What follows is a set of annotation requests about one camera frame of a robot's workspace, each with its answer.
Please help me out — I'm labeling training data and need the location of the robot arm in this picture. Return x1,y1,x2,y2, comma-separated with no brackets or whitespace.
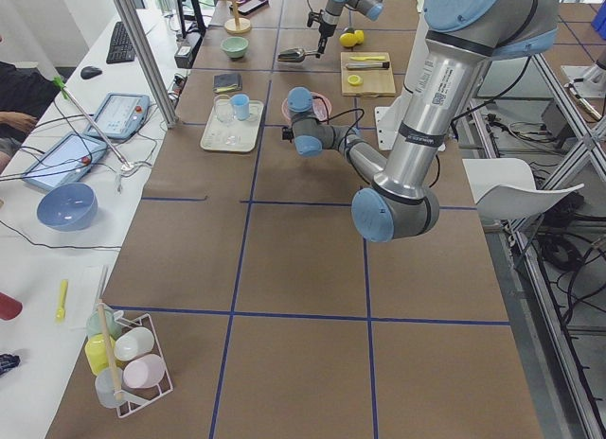
287,0,560,242
307,0,384,58

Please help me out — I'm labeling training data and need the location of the grey folded cloth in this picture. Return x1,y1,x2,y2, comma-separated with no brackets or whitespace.
213,73,242,94

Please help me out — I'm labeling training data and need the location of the cream serving tray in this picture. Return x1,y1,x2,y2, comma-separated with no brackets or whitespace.
200,100,264,153

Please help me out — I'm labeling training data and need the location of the steel muddler black tip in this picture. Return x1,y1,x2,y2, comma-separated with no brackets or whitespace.
345,61,390,71

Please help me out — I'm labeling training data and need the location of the pink bowl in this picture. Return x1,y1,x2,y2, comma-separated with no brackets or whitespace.
281,91,332,123

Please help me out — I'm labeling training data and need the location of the yellow plastic knife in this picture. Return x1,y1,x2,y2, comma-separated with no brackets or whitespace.
349,56,386,61

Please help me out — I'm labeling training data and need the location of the aluminium frame post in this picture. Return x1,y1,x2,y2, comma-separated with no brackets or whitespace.
113,0,178,129

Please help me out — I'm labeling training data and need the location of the white cup in rack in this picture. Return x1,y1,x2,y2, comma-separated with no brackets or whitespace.
114,326,155,361

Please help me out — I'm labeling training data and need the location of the yellow plastic utensil on desk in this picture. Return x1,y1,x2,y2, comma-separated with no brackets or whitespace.
55,279,69,323

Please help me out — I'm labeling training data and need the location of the wooden cutting board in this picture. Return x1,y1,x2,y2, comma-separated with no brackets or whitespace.
340,52,396,97

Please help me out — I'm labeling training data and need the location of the pink cup in rack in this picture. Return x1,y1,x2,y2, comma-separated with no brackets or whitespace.
123,354,166,389

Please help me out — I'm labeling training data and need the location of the clear wine glass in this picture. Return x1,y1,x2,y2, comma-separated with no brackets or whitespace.
213,94,234,126

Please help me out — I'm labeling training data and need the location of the lemon slice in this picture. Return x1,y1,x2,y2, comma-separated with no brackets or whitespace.
347,75,364,86

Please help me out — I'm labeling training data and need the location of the blue cup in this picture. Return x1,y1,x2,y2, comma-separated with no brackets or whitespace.
230,94,250,121

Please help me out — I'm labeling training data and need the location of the yellow lemon round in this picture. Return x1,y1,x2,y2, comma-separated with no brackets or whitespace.
339,32,358,48

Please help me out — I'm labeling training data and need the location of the teach pendant far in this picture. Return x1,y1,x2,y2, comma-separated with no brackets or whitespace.
93,93,151,141

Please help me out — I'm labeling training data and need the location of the wooden cup tree stand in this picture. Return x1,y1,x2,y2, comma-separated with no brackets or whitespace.
219,0,252,35

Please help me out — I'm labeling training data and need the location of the teach pendant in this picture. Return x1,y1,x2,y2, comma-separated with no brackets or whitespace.
21,132,108,191
93,93,151,141

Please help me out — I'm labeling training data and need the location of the teach pendant near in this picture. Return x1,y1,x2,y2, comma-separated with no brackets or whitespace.
21,132,108,191

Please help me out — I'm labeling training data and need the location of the yellow lemon upper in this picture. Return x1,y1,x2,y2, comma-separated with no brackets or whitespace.
353,29,365,45

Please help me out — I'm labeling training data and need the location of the blue bowl on desk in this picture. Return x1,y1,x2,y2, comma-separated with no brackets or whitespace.
37,183,98,232

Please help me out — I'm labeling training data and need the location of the white plastic chair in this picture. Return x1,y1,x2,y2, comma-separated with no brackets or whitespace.
463,158,584,220

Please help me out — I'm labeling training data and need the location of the black keyboard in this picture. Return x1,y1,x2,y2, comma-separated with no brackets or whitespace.
106,21,135,64

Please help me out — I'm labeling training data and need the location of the white wire cup rack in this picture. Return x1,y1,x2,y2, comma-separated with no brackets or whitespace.
84,266,173,418

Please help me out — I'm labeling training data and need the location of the yellow cup in rack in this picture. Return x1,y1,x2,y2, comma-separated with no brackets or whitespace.
84,333,109,376

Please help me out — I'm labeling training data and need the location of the green bowl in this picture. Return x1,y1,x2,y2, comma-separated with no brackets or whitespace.
221,36,249,60

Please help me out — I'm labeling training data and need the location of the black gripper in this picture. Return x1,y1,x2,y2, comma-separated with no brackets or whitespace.
307,10,335,57
281,126,294,142

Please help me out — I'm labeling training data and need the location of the black computer mouse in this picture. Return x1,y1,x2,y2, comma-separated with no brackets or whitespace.
80,66,103,79

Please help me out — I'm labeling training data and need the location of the stainless steel ice scoop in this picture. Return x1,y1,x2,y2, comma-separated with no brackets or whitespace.
277,47,321,63

